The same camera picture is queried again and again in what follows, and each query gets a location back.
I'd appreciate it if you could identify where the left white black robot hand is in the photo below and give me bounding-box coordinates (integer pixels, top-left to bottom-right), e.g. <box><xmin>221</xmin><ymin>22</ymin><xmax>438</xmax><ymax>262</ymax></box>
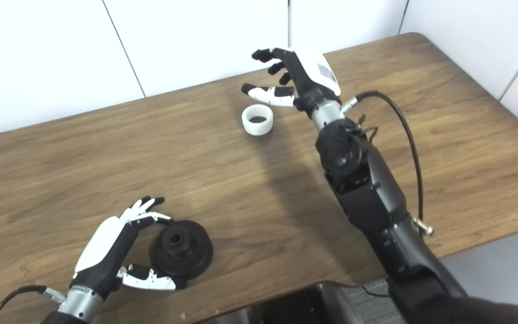
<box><xmin>69</xmin><ymin>196</ymin><xmax>188</xmax><ymax>300</ymax></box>

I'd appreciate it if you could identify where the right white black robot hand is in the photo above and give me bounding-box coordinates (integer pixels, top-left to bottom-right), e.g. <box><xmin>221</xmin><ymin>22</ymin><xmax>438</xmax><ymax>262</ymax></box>
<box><xmin>241</xmin><ymin>46</ymin><xmax>342</xmax><ymax>118</ymax></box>

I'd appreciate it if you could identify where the white plastic ring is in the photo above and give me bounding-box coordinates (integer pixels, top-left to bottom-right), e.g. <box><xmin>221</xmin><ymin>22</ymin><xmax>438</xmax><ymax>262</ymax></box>
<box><xmin>241</xmin><ymin>104</ymin><xmax>274</xmax><ymax>136</ymax></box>

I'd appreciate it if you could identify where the round black plastic part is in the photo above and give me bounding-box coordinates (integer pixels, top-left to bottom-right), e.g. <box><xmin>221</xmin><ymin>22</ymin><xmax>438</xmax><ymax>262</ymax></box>
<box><xmin>149</xmin><ymin>220</ymin><xmax>214</xmax><ymax>280</ymax></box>

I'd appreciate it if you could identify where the dark robot torso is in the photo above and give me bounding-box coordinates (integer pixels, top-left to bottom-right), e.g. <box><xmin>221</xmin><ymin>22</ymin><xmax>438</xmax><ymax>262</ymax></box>
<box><xmin>196</xmin><ymin>279</ymin><xmax>403</xmax><ymax>324</ymax></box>

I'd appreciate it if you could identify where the right arm thin wire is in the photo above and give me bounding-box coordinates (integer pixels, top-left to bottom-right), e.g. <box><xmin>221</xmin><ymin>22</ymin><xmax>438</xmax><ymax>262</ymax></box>
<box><xmin>356</xmin><ymin>115</ymin><xmax>379</xmax><ymax>144</ymax></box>

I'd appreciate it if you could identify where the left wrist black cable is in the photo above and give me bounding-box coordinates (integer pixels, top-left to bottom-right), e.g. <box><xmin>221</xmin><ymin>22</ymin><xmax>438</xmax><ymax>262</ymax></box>
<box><xmin>0</xmin><ymin>285</ymin><xmax>67</xmax><ymax>324</ymax></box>

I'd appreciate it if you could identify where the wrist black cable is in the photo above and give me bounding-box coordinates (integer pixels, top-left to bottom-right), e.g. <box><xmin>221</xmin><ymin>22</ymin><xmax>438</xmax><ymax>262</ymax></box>
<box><xmin>341</xmin><ymin>90</ymin><xmax>435</xmax><ymax>237</ymax></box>
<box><xmin>0</xmin><ymin>285</ymin><xmax>67</xmax><ymax>324</ymax></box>

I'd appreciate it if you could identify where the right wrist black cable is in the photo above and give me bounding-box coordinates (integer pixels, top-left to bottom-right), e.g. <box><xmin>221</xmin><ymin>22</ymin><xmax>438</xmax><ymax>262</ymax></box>
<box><xmin>341</xmin><ymin>90</ymin><xmax>435</xmax><ymax>237</ymax></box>

